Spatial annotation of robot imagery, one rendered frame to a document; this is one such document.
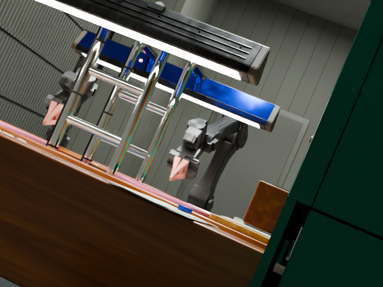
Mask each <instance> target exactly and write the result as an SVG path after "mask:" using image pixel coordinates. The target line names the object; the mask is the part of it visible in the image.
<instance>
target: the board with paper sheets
mask: <svg viewBox="0 0 383 287"><path fill-rule="evenodd" d="M209 219H211V220H213V221H216V222H218V223H221V224H223V225H224V226H227V227H229V228H232V229H234V230H236V231H238V232H241V233H243V234H245V235H247V236H249V237H252V238H254V239H257V240H259V241H261V242H263V243H265V244H268V241H269V239H270V238H269V237H267V236H265V235H262V234H260V233H258V232H255V231H253V230H251V229H249V228H246V227H244V226H242V225H240V224H238V223H235V222H232V221H231V220H229V219H226V218H224V217H223V216H219V215H216V214H212V213H211V214H210V216H209Z"/></svg>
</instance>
